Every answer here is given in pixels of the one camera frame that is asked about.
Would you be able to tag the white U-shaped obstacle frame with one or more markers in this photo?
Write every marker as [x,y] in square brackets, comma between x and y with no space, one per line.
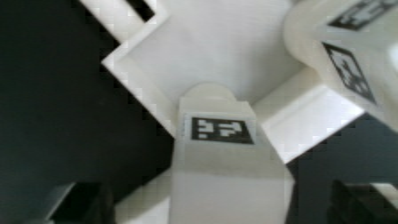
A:
[117,16]

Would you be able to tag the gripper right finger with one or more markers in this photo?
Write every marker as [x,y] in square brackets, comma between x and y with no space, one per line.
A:
[362,203]

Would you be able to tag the white chair seat part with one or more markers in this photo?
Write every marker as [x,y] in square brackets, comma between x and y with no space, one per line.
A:
[209,41]

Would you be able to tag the white chair leg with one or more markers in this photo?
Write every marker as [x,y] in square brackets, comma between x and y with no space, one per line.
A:
[341,40]
[231,183]

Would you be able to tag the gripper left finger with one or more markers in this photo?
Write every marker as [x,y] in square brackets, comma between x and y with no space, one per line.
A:
[79,204]

